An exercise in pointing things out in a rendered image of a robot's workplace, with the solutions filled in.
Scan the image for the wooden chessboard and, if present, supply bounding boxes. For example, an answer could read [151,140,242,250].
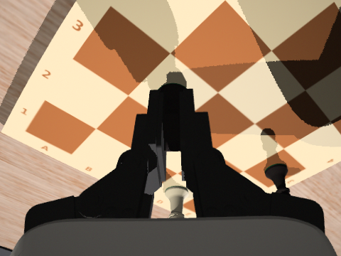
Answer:
[1,0,341,193]

